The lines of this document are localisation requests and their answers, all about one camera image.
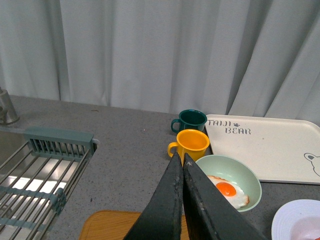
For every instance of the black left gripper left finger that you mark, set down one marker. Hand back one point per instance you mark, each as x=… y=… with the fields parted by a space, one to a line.
x=162 y=217

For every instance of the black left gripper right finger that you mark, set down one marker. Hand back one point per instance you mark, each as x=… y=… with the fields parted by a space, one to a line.
x=208 y=215

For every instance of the white ridged plate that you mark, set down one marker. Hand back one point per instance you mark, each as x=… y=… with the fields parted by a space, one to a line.
x=297 y=220

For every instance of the toy fried egg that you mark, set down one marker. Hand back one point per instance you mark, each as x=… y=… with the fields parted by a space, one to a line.
x=232 y=192

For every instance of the light green bowl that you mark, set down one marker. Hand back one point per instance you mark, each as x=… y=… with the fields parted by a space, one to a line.
x=236 y=172

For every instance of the wooden cutting board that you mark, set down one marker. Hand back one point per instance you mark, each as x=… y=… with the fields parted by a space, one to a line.
x=114 y=225

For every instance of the yellow enamel mug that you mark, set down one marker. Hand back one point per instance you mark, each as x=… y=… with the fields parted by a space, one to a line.
x=189 y=141

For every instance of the cream bear serving tray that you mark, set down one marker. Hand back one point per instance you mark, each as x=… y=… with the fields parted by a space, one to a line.
x=275 y=149

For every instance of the dark green enamel mug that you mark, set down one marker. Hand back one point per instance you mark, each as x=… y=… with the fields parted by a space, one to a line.
x=189 y=119

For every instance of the green metal sink rack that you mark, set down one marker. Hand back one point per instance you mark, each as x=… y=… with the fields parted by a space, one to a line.
x=39 y=169

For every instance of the white curtain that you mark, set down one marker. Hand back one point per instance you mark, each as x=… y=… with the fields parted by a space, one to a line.
x=258 y=58

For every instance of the steel faucet base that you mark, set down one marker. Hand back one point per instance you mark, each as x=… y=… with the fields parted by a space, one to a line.
x=8 y=113

